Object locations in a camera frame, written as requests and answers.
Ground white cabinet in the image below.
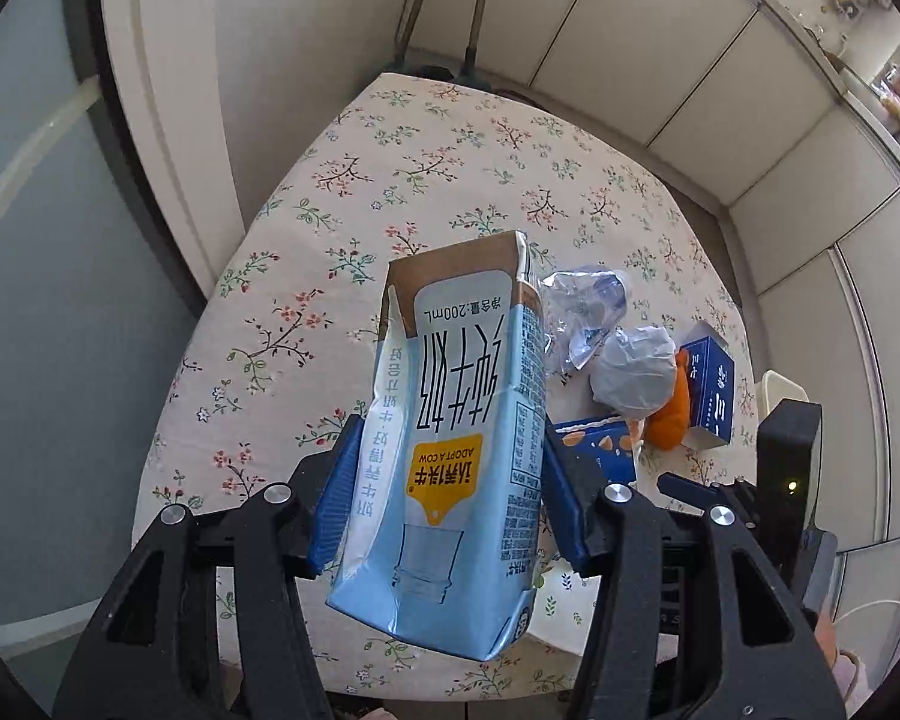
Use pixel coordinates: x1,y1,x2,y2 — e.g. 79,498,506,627
412,0,900,541

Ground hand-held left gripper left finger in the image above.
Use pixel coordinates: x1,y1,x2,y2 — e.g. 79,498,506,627
52,412,365,720

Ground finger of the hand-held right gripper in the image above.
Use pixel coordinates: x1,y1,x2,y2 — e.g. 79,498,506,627
656,471,758,518

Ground blue snack packet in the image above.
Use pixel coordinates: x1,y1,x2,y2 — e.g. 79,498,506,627
553,416,640,488

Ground dark blue cardboard box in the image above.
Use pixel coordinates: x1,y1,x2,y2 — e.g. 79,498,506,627
679,321,736,451

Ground light blue milk carton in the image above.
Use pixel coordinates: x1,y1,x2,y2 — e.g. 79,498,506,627
325,231,548,662

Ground white plastic bin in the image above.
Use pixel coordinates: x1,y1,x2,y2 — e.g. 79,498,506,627
757,369,809,436

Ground metal floor stand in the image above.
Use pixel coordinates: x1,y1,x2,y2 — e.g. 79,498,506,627
390,0,526,98

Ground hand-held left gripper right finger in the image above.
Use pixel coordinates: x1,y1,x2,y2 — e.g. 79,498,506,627
544,435,848,720

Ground person's right forearm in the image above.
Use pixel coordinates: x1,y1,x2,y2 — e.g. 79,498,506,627
814,607,871,717

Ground crumpled clear plastic wrapper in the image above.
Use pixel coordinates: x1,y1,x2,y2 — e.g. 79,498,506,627
540,262,635,380

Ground orange peel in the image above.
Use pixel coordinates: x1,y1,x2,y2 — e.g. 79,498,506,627
643,349,691,451

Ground floral tablecloth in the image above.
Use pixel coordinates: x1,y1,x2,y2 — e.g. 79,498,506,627
131,73,758,695

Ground dark framed glass door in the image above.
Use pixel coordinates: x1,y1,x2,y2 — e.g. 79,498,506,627
0,0,211,631

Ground white tissue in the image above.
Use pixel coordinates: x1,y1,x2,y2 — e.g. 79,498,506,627
591,325,680,421

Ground white cable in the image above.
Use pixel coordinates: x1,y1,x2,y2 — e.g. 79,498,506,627
832,598,900,620

